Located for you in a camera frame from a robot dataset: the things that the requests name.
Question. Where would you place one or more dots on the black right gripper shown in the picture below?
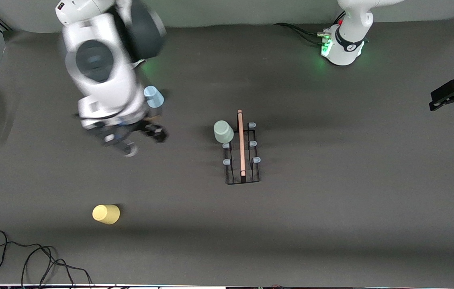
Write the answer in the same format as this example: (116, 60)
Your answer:
(143, 125)

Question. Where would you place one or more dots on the light blue plastic cup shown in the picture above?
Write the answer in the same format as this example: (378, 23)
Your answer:
(155, 98)

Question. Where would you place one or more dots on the pale green plastic cup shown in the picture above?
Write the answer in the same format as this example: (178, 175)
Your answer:
(223, 131)

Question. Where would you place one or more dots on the yellow plastic cup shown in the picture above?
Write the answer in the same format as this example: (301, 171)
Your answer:
(105, 214)

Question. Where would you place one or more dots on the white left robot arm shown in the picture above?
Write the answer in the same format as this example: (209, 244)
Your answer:
(347, 44)

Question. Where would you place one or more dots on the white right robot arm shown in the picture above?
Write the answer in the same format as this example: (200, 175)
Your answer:
(98, 60)

